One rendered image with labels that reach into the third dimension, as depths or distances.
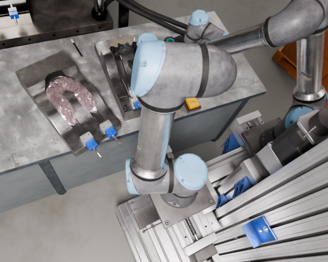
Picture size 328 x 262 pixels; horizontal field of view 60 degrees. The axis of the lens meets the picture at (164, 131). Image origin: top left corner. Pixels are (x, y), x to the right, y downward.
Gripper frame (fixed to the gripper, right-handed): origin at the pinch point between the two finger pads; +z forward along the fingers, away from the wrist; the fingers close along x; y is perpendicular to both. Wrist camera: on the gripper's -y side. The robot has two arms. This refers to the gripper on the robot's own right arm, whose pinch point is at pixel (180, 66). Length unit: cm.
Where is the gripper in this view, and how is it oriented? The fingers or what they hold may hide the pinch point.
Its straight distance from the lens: 152.9
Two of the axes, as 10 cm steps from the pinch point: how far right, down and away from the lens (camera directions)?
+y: 3.9, 8.4, -3.7
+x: 9.1, -2.9, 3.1
